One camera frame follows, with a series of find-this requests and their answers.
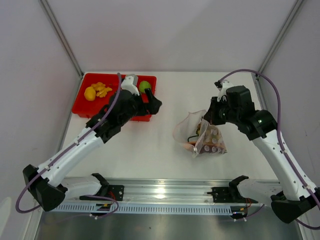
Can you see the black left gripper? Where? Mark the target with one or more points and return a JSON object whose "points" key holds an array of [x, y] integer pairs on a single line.
{"points": [[151, 108]]}

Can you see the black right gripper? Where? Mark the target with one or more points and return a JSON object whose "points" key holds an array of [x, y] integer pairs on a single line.
{"points": [[211, 116]]}

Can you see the ginger root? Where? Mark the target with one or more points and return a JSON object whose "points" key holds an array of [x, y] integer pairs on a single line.
{"points": [[101, 89]]}

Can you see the yellow lemon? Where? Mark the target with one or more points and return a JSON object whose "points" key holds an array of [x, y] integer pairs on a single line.
{"points": [[90, 94]]}

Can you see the clear zip bag pink dots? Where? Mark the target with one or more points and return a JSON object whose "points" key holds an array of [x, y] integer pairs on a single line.
{"points": [[198, 136]]}

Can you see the longan bunch with leaves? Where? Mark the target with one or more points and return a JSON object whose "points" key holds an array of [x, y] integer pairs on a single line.
{"points": [[201, 127]]}

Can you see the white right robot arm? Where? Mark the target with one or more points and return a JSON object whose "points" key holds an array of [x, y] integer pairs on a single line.
{"points": [[296, 193]]}

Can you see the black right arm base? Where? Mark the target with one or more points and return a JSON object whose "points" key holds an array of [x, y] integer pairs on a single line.
{"points": [[230, 193]]}

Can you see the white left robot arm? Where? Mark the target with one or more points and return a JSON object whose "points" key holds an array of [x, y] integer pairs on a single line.
{"points": [[47, 183]]}

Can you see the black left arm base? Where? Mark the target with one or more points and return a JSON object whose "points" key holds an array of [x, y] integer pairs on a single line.
{"points": [[115, 192]]}

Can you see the red chili pepper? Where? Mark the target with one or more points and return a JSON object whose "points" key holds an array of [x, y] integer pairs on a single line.
{"points": [[113, 84]]}

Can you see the red plastic bin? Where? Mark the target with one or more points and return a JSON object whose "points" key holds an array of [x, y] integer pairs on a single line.
{"points": [[87, 109]]}

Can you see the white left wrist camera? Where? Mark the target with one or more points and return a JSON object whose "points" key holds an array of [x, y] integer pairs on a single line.
{"points": [[129, 83]]}

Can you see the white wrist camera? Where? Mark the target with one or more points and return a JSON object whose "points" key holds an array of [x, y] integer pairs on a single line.
{"points": [[129, 83], [222, 86]]}

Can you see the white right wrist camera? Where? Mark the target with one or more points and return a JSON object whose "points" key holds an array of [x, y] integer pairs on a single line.
{"points": [[222, 86]]}

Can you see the aluminium frame post right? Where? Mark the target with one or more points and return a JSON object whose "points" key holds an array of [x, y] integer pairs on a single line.
{"points": [[282, 33]]}

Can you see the aluminium frame post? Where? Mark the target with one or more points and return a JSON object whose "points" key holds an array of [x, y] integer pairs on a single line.
{"points": [[282, 33], [49, 13]]}

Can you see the aluminium mounting rail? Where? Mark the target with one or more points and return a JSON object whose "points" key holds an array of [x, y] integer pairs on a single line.
{"points": [[167, 191]]}

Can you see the white slotted cable duct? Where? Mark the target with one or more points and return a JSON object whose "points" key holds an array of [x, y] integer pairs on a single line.
{"points": [[134, 208]]}

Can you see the aluminium frame post left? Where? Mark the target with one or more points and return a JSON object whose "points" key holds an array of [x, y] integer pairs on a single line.
{"points": [[49, 13]]}

